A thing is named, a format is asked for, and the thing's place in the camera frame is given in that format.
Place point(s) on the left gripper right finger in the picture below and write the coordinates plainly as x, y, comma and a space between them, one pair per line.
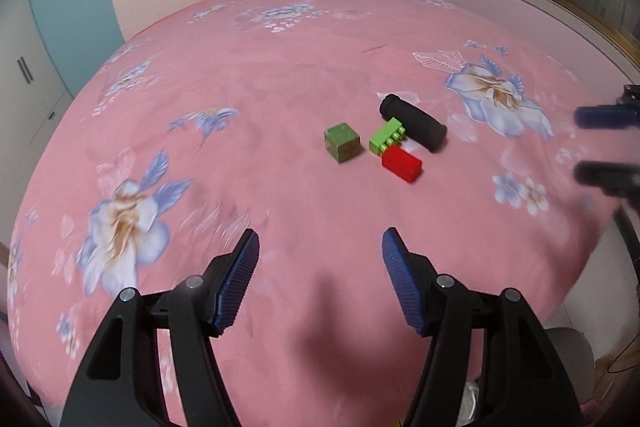
495, 340

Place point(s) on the green cube block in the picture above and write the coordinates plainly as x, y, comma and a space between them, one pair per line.
342, 142

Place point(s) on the red toy brick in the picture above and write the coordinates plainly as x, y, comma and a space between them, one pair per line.
402, 163

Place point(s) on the white wardrobe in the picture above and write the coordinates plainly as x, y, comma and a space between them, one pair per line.
33, 100

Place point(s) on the green toy brick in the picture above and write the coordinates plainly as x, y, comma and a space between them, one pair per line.
391, 133

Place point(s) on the black fabric cylinder roll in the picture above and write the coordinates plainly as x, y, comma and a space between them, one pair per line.
419, 126

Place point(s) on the pink floral bed cover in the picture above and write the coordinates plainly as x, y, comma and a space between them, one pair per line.
211, 122

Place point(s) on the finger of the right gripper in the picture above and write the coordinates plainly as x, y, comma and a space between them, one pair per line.
606, 117
614, 179

